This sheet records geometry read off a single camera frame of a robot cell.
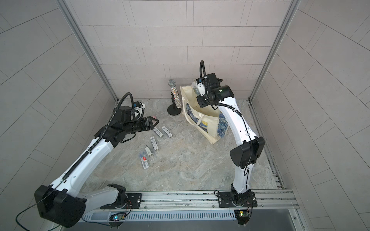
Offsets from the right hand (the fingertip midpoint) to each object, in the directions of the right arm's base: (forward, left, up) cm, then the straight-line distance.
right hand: (201, 98), depth 81 cm
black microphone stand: (+15, +20, -24) cm, 35 cm away
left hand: (-11, +25, -3) cm, 27 cm away
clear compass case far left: (-7, +28, -24) cm, 37 cm away
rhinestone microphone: (+14, +17, +1) cm, 22 cm away
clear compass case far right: (-4, +23, -25) cm, 34 cm away
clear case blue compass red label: (-23, +36, -24) cm, 49 cm away
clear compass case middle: (-12, +31, -25) cm, 42 cm away
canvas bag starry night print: (-12, -4, -8) cm, 15 cm away
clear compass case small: (-18, +34, -24) cm, 45 cm away
